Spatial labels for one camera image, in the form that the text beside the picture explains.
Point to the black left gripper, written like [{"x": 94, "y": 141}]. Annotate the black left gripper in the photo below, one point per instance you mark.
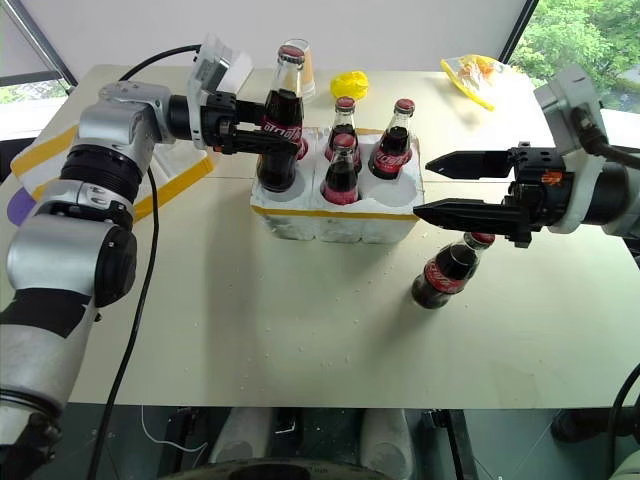
[{"x": 220, "y": 117}]

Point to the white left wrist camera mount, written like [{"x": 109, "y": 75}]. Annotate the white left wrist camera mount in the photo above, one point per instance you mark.
[{"x": 215, "y": 65}]

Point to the grey rounded shape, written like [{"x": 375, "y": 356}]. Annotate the grey rounded shape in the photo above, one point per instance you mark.
[{"x": 387, "y": 440}]

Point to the yellow clear plastic bag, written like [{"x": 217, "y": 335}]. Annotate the yellow clear plastic bag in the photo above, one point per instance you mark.
[{"x": 472, "y": 75}]

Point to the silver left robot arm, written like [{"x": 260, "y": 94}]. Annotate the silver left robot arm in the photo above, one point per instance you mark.
[{"x": 60, "y": 250}]

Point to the crumpled yellow plastic ball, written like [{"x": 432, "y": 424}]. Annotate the crumpled yellow plastic ball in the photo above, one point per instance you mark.
[{"x": 350, "y": 85}]

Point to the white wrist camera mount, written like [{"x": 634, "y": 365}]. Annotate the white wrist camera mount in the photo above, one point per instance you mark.
[
  {"x": 565, "y": 105},
  {"x": 215, "y": 65}
]

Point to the black table leg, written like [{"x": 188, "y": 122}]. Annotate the black table leg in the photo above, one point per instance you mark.
[{"x": 457, "y": 445}]

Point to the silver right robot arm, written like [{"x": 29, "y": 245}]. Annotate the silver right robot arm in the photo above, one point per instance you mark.
[{"x": 615, "y": 195}]

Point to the glass cola bottle red cap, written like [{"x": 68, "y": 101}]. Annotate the glass cola bottle red cap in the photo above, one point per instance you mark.
[
  {"x": 392, "y": 150},
  {"x": 342, "y": 180},
  {"x": 442, "y": 277},
  {"x": 282, "y": 107},
  {"x": 345, "y": 120}
]

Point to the purple flat object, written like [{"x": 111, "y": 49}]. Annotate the purple flat object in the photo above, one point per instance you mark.
[{"x": 19, "y": 207}]

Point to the white foam box yellow tape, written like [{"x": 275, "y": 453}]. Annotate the white foam box yellow tape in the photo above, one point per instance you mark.
[{"x": 172, "y": 177}]

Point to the clear plastic cup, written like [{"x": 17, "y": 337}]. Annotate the clear plastic cup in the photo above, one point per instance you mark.
[{"x": 306, "y": 75}]

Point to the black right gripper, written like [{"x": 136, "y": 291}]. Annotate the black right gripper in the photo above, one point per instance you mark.
[{"x": 542, "y": 190}]

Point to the grey window frame post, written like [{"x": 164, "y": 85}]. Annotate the grey window frame post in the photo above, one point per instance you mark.
[{"x": 37, "y": 40}]

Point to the white foam crate yellow tape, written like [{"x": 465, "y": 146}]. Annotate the white foam crate yellow tape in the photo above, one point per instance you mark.
[{"x": 340, "y": 222}]

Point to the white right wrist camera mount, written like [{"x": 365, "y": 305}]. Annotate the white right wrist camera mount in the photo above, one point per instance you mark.
[{"x": 565, "y": 105}]

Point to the dark window frame post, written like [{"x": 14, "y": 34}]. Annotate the dark window frame post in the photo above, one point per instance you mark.
[{"x": 517, "y": 30}]

